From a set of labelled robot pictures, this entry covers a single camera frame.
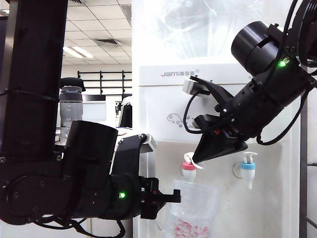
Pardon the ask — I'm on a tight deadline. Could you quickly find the black cap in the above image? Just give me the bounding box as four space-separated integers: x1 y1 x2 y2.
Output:
60 77 87 92

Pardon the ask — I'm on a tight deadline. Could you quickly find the black jacket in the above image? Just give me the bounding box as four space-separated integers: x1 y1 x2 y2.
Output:
119 95 133 128

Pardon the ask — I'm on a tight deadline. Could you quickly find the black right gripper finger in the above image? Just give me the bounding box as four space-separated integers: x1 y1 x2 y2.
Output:
192 132 237 163
198 140 248 163

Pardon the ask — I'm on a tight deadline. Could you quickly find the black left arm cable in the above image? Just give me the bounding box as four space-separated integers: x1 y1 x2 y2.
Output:
37 214 127 238

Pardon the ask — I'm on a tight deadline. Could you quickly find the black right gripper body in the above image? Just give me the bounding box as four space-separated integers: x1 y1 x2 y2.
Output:
194 81 284 139

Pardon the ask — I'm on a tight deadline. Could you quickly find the red collar water tap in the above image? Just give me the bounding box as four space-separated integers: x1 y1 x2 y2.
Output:
182 152 205 181

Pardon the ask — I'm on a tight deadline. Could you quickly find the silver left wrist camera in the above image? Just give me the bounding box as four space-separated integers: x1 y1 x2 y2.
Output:
114 133 158 174

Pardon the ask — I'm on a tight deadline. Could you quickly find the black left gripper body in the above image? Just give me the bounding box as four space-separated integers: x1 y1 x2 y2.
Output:
133 175 182 219

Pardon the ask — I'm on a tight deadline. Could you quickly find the white water dispenser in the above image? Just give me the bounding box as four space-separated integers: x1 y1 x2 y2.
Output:
137 63 304 238

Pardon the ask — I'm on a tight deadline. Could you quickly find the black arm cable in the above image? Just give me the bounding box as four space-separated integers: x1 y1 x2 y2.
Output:
256 89 313 146
37 214 127 238

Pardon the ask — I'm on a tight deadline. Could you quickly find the black right camera cable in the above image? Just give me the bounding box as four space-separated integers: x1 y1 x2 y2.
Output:
184 95 216 133

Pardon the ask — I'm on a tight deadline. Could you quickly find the dark metal rack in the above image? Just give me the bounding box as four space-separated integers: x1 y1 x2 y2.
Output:
299 94 317 238

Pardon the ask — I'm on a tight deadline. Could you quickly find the clear plastic mug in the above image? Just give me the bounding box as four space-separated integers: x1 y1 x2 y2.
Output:
165 179 218 238

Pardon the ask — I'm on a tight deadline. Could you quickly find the black background shelving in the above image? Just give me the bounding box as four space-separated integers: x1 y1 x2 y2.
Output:
77 70 133 95

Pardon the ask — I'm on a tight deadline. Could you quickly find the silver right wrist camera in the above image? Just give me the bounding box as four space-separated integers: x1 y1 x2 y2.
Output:
182 75 233 106

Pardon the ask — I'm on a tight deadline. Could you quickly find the long ceiling light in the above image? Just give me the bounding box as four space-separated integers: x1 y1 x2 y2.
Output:
63 46 94 59

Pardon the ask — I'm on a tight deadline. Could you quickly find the ceiling air vent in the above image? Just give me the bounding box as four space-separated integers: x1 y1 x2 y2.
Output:
95 38 121 47

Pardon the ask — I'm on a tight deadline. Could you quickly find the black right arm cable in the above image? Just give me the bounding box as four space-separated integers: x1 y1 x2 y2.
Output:
256 89 313 146

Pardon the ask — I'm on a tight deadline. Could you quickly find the grey sports bottle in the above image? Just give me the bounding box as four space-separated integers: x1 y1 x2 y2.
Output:
59 86 84 128

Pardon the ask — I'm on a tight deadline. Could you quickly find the black background monitor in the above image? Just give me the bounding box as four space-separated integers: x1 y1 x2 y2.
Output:
82 94 107 102

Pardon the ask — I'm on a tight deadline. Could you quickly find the frosted glass partition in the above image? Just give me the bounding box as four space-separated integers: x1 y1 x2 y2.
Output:
82 101 107 122

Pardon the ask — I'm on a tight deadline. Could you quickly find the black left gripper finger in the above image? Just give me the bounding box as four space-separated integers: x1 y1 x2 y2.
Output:
141 202 166 220

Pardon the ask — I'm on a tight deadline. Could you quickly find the bagged water jug red label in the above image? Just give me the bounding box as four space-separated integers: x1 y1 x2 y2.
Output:
153 0 248 60

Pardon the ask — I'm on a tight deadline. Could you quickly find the blue collar water tap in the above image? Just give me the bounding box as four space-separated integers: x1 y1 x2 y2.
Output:
240 151 258 190

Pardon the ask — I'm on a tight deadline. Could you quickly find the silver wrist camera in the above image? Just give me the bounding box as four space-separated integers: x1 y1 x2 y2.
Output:
182 75 233 106
114 133 158 174

